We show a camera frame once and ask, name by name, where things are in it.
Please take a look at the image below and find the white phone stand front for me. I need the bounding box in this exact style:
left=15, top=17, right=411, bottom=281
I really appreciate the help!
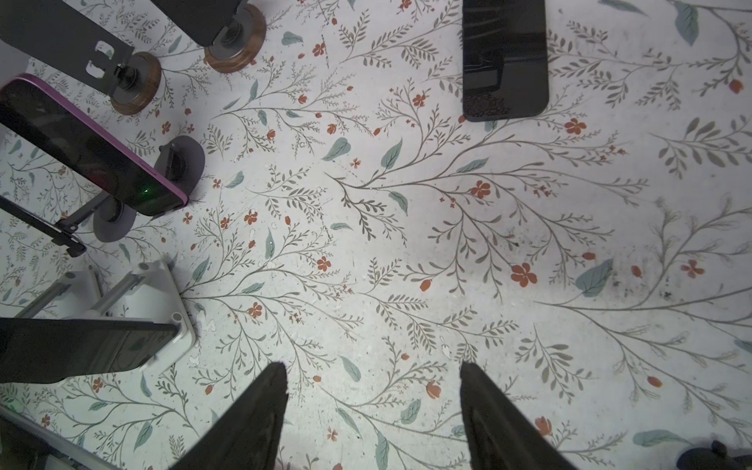
left=1, top=260, right=196, bottom=377

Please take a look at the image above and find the wooden base stand back-right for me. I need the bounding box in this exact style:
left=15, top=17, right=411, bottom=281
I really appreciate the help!
left=153, top=0, right=266, bottom=74

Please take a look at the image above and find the purple-edged phone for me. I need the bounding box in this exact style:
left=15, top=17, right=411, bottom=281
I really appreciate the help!
left=1, top=74, right=188, bottom=217

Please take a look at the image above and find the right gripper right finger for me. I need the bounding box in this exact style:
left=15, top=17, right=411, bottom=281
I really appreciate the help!
left=460, top=362, right=574, bottom=470

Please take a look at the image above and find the grey phone stand middle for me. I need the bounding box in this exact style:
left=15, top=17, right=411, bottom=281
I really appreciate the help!
left=1, top=192, right=137, bottom=258

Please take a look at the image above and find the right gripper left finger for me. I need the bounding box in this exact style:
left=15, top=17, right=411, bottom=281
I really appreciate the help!
left=172, top=362, right=288, bottom=469

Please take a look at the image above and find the grey phone stand left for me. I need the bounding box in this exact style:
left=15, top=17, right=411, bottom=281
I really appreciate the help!
left=155, top=136, right=206, bottom=196

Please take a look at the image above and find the grey phone stand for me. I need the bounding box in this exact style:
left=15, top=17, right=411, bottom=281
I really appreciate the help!
left=155, top=136, right=206, bottom=196
left=1, top=192, right=137, bottom=258

